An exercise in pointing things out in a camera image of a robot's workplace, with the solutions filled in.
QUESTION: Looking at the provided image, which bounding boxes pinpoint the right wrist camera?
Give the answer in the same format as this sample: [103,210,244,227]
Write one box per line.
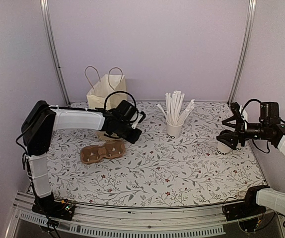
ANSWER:
[230,102,248,123]

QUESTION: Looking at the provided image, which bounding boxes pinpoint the bundle of white wrapped straws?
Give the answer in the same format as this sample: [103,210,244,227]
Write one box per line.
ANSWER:
[156,90,195,126]

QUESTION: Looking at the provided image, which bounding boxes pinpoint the floral patterned table mat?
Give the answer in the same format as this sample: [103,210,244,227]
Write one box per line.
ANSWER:
[47,101,266,207]

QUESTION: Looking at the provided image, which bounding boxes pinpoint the cream paper bag with handles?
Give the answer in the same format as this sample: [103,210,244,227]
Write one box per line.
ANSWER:
[84,65,128,142]

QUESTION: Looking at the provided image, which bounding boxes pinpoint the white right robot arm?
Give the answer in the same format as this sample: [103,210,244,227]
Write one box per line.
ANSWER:
[216,99,285,227]

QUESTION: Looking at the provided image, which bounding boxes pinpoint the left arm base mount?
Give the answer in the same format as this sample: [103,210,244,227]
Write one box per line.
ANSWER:
[32,193,75,221]

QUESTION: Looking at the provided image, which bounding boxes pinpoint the white paper cup corner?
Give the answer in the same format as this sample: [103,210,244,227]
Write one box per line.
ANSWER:
[216,142,232,155]

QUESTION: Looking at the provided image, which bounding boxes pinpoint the left aluminium frame post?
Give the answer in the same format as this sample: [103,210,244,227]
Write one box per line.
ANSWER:
[40,0,71,106]

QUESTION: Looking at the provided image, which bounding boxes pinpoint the right aluminium frame post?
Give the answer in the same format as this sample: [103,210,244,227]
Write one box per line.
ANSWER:
[227,0,257,105]

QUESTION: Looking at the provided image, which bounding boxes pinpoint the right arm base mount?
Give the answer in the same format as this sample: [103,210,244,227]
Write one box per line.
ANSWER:
[222,185,270,233]

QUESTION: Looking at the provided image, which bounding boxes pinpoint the brown cardboard cup carrier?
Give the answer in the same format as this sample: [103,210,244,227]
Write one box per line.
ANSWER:
[80,140,125,165]

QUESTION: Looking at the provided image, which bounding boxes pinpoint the front aluminium rail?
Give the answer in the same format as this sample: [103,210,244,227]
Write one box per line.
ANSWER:
[5,192,285,238]

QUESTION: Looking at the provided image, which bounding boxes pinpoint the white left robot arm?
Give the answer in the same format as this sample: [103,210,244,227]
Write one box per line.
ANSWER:
[15,100,145,215]

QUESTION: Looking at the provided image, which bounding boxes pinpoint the white paper coffee cup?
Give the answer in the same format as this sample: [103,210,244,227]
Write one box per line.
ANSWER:
[235,146,244,151]

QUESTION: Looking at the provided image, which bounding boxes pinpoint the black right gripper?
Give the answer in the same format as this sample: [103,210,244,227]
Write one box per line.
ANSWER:
[217,115,269,150]

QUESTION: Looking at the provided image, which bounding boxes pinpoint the aluminium frame post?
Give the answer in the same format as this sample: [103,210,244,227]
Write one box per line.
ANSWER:
[227,0,257,105]
[40,0,71,106]

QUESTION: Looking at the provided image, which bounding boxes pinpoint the white cup holding straws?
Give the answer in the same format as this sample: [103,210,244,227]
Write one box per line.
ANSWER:
[166,120,183,139]

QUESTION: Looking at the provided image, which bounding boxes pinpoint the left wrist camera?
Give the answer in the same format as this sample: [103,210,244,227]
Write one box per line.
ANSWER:
[132,111,145,129]

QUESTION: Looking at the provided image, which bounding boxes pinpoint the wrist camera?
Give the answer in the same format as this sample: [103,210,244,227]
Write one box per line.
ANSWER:
[230,102,248,123]
[132,111,145,129]

